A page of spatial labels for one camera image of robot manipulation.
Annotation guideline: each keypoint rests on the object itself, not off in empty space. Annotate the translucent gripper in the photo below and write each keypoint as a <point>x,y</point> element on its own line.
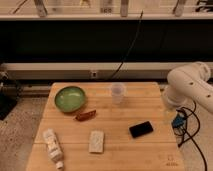
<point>169,113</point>

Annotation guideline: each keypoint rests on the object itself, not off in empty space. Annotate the black eraser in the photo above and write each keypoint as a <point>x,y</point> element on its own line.
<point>141,129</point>

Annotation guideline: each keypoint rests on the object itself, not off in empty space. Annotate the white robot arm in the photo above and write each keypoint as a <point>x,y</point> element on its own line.
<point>187,82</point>

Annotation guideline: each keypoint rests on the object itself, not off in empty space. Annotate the white sponge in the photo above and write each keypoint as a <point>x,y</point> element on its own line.
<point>96,142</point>

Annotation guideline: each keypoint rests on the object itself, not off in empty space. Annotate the blue connector plug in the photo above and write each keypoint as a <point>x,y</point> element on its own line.
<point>178,121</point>

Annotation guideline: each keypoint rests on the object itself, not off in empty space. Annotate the clear plastic cup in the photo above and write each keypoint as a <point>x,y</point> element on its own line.
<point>117,91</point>

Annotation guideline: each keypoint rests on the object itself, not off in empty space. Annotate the brown chili pepper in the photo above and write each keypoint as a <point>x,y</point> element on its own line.
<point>85,116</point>

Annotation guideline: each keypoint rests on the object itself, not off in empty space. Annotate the green bowl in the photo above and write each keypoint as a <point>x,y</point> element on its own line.
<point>70,99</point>

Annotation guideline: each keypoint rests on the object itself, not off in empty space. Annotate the white plastic bottle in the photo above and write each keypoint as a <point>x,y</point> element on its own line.
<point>53,149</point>

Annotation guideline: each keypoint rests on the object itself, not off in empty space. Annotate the black equipment at left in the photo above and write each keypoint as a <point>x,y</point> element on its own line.
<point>8,103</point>

